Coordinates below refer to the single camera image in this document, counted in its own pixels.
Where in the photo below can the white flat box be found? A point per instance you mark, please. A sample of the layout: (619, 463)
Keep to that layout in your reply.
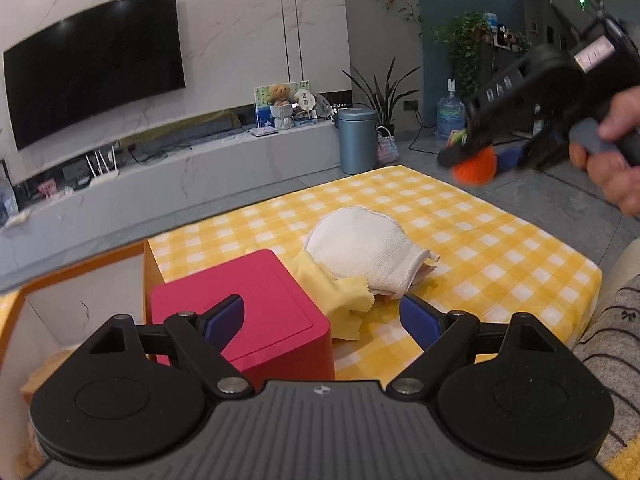
(263, 131)

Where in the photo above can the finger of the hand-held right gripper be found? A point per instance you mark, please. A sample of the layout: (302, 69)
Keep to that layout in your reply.
(507, 159)
(465, 149)

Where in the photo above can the yellow cloth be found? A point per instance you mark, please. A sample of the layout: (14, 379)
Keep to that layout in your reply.
(345, 310)

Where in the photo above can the white round fan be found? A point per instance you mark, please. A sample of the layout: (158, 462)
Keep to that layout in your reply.
(305, 102)

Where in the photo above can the leafy green potted plant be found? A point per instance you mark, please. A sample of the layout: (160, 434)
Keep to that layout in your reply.
(467, 40)

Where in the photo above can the marble television console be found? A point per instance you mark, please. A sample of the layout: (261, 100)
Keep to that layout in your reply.
(200, 170)

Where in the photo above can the red box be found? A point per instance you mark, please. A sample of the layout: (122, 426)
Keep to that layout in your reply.
(270, 290)

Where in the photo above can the dark wall socket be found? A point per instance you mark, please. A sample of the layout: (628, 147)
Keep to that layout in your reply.
(410, 105)

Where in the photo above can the black television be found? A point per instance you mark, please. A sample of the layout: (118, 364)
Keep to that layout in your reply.
(95, 65)

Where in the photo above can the person's right hand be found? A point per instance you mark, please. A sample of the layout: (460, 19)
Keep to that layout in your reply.
(620, 180)

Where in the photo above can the orange cardboard box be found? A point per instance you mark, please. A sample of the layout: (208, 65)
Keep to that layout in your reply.
(50, 320)

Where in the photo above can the person's clothing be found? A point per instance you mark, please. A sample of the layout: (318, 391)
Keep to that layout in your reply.
(615, 340)

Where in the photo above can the blue water jug with pump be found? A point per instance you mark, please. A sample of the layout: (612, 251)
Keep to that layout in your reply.
(450, 117)

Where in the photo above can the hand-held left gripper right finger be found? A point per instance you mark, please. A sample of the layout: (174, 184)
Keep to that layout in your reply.
(417, 317)

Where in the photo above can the pink card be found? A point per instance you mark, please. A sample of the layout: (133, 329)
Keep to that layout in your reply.
(48, 188)

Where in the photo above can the woven handbag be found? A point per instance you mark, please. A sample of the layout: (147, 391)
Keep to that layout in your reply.
(387, 150)

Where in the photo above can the white fluffy cloth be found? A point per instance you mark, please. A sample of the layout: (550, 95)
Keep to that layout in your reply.
(360, 245)

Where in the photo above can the grey trash can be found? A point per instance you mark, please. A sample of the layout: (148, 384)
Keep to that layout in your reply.
(356, 140)

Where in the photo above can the teddy bear bouquet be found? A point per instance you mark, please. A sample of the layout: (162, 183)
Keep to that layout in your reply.
(280, 105)

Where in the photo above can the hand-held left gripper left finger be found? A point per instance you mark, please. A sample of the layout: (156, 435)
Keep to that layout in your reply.
(225, 317)

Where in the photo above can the long-leaf potted plant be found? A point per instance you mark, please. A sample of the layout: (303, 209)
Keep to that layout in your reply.
(382, 95)

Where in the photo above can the green picture card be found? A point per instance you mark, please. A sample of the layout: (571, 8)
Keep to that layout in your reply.
(261, 100)

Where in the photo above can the white router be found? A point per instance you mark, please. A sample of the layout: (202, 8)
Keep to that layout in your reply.
(102, 177)

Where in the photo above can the orange plush toy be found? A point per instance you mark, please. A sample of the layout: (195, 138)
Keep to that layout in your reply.
(475, 170)

